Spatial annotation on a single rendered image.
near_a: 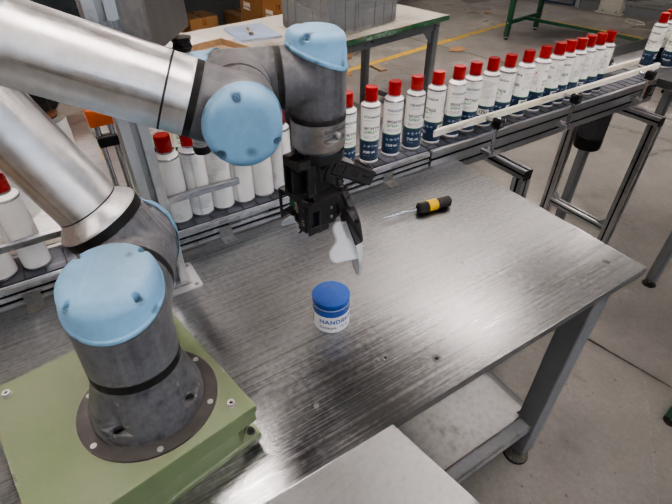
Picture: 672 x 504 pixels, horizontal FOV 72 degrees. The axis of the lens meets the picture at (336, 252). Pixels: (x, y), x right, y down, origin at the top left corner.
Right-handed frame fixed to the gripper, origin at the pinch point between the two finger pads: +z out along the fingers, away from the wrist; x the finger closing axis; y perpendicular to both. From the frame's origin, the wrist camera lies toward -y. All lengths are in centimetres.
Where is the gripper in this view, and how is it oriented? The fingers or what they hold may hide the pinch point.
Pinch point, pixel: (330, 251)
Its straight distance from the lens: 78.8
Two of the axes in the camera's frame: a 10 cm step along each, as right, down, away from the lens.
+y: -7.4, 4.2, -5.3
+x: 6.7, 4.7, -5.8
